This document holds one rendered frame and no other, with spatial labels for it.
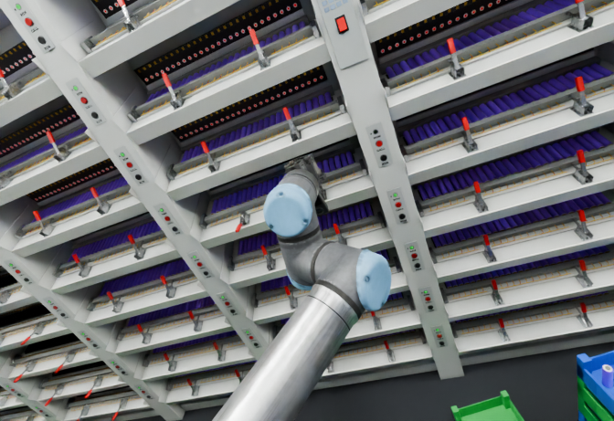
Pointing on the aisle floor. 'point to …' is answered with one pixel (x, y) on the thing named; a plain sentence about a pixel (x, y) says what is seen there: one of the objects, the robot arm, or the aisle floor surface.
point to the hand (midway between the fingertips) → (312, 173)
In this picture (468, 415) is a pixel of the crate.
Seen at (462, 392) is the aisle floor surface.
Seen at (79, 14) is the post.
